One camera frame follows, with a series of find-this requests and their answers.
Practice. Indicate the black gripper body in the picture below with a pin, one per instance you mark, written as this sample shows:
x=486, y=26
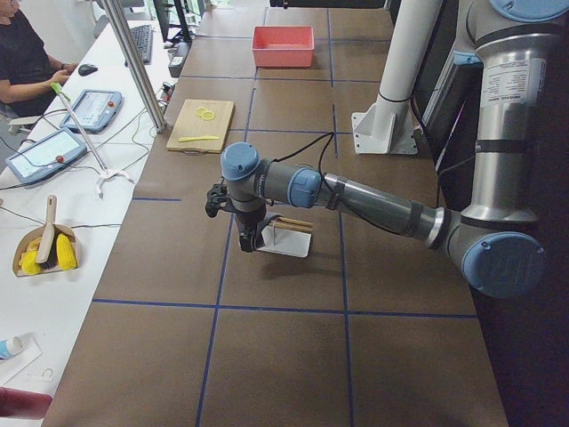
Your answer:
x=245, y=219

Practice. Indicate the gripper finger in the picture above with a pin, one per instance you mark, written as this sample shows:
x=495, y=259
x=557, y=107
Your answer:
x=245, y=243
x=253, y=241

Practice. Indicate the grey pink cleaning cloth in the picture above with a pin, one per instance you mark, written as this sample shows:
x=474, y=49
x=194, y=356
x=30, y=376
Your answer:
x=268, y=218

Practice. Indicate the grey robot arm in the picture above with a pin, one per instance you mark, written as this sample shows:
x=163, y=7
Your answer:
x=487, y=240

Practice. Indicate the white towel rack stand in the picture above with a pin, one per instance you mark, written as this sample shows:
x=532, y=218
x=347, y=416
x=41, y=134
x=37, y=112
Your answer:
x=287, y=236

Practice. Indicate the yellow plastic knife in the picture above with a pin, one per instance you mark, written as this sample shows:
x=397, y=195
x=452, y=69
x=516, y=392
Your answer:
x=198, y=138

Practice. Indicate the bamboo cutting board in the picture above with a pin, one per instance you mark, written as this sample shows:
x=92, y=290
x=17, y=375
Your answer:
x=190, y=124

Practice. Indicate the silver grabber stick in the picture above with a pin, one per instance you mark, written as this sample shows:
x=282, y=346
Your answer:
x=105, y=174

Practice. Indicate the pink plastic bin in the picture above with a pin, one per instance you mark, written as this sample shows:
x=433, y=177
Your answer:
x=283, y=46

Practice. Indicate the yellow toy corn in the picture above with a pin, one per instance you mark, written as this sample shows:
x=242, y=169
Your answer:
x=66, y=255

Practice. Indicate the black power box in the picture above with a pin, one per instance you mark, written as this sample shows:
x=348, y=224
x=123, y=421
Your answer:
x=178, y=55

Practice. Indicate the far teach pendant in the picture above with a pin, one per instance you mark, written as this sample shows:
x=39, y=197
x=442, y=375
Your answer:
x=96, y=109

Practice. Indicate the teach pendant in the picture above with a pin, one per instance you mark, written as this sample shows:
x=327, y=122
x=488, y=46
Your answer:
x=96, y=109
x=46, y=157

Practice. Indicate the wooden dustpan with brush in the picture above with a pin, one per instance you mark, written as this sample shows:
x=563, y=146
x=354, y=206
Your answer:
x=36, y=252

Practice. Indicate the near teach pendant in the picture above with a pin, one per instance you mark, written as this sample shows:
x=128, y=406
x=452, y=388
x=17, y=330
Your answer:
x=46, y=157

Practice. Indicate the black keyboard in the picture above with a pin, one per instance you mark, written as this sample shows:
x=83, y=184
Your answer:
x=142, y=36

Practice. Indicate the black computer mouse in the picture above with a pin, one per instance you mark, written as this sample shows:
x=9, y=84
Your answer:
x=86, y=69

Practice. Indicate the white blue tube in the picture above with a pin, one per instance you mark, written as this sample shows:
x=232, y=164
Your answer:
x=10, y=348

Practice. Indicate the seated person black shirt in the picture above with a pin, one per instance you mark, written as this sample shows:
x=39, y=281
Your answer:
x=27, y=70

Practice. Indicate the red cylinder object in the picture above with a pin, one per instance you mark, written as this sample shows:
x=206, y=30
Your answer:
x=24, y=404

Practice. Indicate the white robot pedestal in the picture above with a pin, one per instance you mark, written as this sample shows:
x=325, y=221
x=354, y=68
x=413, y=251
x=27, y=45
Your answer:
x=386, y=128

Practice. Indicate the aluminium frame post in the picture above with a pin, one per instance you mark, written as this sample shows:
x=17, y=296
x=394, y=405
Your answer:
x=119, y=24

